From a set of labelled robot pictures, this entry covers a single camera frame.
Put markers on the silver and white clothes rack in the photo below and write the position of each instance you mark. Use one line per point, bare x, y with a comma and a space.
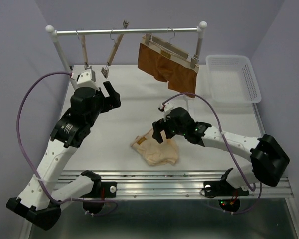
54, 34

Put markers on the aluminium mounting rail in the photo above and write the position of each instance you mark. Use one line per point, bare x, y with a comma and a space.
167, 185

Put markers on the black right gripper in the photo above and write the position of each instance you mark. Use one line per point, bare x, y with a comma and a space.
160, 125

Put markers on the cream beige underwear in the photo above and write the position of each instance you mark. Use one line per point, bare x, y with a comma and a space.
154, 153

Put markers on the beige clip hanger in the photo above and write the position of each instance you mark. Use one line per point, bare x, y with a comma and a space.
117, 42

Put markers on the hanger holding brown underwear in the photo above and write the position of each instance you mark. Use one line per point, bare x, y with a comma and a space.
150, 40

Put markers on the white plastic basket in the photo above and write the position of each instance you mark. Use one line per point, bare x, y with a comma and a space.
232, 80

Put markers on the brown underwear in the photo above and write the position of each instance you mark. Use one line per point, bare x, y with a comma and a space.
168, 68

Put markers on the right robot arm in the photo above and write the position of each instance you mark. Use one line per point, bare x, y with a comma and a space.
257, 160

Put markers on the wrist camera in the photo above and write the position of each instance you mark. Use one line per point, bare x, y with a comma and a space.
87, 79
165, 108

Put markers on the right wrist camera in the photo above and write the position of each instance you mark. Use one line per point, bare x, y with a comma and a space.
165, 108

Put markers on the empty wooden clip hanger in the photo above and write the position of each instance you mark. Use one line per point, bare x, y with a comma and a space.
82, 40

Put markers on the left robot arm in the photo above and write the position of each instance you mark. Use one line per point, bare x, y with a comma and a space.
40, 203

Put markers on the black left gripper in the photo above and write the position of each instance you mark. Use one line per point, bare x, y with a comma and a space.
115, 101

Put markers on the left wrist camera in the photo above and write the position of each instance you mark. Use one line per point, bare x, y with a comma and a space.
87, 79

